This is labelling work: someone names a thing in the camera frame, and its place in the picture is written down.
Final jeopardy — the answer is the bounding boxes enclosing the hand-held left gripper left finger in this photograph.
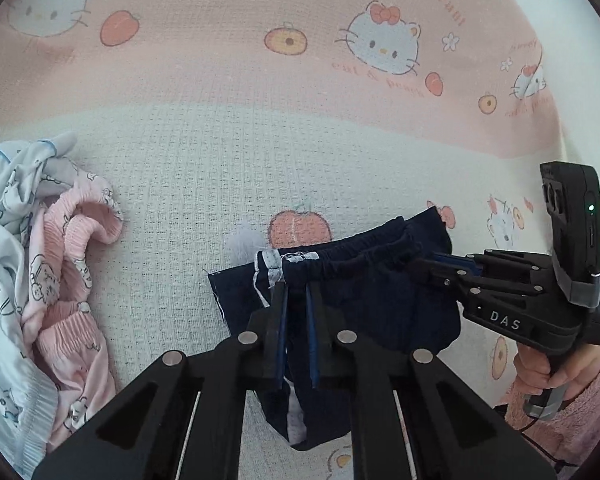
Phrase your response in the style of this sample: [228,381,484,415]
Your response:
[32,282,291,480]

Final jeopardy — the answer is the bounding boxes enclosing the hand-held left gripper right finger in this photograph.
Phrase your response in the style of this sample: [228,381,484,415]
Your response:
[304,282,558,480]

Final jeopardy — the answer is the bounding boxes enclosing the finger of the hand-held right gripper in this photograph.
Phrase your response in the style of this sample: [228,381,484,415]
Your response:
[429,249,557,282]
[407,257,548,307]

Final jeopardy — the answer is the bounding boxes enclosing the navy shorts with white stripes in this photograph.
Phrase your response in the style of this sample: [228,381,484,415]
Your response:
[207,207,463,451]

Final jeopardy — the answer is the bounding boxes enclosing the person's right forearm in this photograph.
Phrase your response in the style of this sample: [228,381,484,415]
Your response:
[499,345,600,472]

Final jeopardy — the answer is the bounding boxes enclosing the person's right hand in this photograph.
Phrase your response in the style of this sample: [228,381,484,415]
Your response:
[512,345,600,396]

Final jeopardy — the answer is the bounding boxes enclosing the cat print blanket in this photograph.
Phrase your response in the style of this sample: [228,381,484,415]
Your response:
[0,0,600,480]

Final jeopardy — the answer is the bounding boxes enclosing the pink printed pajama garment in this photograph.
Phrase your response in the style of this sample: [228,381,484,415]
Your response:
[22,172,126,453]

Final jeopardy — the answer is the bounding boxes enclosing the white printed pajama garment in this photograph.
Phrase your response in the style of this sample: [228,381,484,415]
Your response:
[0,131,78,467]

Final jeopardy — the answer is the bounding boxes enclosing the black cable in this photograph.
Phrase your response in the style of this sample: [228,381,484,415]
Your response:
[495,402,581,467]

